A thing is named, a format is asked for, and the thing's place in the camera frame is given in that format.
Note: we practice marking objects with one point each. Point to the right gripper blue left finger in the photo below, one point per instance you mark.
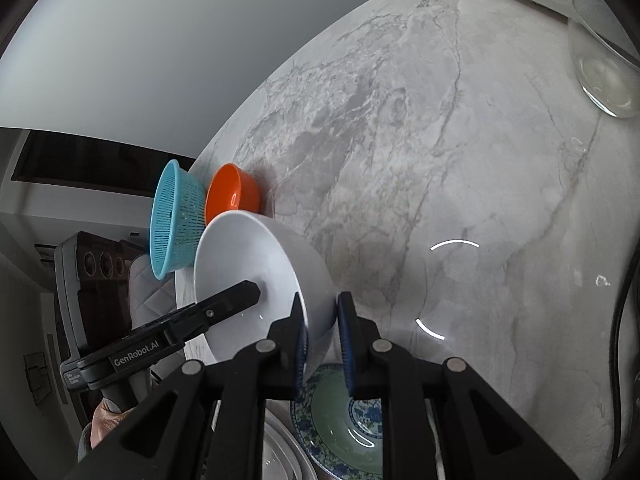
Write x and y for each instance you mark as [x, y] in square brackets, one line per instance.
[301, 346]

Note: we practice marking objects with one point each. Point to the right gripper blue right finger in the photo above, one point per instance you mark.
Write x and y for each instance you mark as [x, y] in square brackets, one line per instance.
[345, 306]

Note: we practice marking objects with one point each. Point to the blue white patterned bowl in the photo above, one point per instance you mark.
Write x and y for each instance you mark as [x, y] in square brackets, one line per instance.
[341, 435]

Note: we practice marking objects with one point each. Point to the small white bowl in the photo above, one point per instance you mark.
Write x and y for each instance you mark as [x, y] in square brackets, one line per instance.
[239, 245]

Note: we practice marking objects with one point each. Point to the white oval plate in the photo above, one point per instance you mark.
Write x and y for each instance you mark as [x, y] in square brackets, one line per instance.
[282, 456]

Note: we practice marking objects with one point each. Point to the orange plastic bowl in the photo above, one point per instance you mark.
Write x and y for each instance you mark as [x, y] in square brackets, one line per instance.
[231, 189]

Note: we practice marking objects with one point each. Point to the left hand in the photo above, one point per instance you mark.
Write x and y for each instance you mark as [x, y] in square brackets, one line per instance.
[104, 421]

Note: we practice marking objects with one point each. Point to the grey quilted chair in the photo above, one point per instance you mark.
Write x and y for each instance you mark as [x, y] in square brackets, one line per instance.
[149, 298]

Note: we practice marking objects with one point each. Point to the turquoise plastic colander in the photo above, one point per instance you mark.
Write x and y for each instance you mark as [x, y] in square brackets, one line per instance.
[177, 220]

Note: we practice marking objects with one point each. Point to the clear glass cup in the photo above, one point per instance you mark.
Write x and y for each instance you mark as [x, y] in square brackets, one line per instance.
[605, 60]

